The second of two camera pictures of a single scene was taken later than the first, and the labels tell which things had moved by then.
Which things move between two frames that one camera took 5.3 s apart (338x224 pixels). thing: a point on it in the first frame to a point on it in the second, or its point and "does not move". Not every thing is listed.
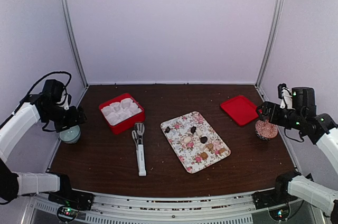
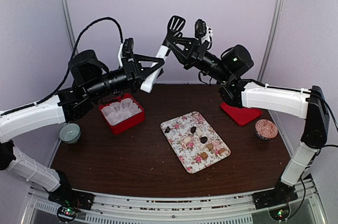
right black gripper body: (289, 121) to (197, 54)
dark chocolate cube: (193, 129) does not move
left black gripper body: (62, 119) to (130, 70)
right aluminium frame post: (273, 29) does not move
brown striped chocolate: (204, 155) does not move
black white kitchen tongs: (139, 128) to (175, 23)
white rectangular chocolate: (198, 132) does not move
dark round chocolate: (203, 139) does not move
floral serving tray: (196, 143) does not move
